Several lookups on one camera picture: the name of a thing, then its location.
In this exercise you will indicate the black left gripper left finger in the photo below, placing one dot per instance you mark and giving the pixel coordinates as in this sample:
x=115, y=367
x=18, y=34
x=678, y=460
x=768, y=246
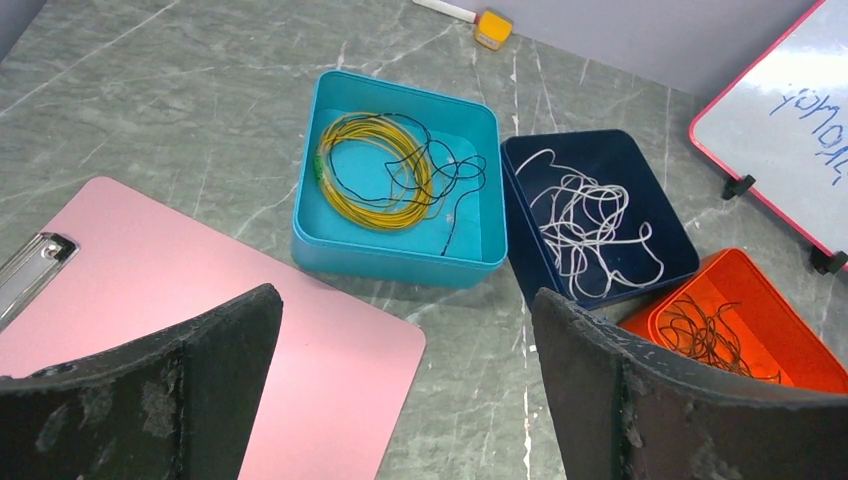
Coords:
x=179, y=403

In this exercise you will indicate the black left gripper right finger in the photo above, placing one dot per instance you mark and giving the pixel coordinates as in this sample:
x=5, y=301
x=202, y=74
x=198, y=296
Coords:
x=625, y=408

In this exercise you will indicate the orange plastic tray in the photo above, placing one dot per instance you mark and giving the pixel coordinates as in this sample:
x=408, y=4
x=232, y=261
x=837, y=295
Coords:
x=730, y=317

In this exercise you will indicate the pink clipboard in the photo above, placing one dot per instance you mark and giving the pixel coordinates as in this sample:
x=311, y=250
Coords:
x=341, y=370

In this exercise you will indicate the navy blue plastic tray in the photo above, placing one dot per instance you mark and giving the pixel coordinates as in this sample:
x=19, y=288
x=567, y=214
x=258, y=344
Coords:
x=587, y=218

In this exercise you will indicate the teal plastic tray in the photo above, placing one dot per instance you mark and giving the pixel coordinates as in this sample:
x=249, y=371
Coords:
x=399, y=183

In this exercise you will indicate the pink framed whiteboard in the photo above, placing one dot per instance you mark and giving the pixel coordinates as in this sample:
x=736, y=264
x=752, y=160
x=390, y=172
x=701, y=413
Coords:
x=779, y=130

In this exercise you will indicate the yellow block eraser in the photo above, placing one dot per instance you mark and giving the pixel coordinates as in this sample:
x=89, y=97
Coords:
x=492, y=29

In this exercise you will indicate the white marker pen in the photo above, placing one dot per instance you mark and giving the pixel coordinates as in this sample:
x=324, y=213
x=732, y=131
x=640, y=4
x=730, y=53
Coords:
x=448, y=9

